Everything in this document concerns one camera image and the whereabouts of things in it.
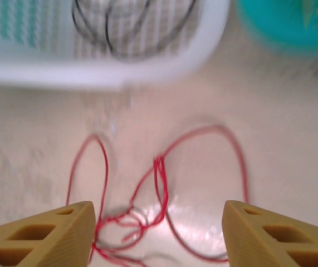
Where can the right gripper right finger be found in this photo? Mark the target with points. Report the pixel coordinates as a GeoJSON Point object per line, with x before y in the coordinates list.
{"type": "Point", "coordinates": [273, 244]}

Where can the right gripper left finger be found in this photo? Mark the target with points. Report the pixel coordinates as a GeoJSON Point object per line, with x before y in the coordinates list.
{"type": "Point", "coordinates": [50, 242]}

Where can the white perforated plastic basket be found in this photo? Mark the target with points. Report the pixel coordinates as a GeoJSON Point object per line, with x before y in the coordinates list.
{"type": "Point", "coordinates": [36, 75]}

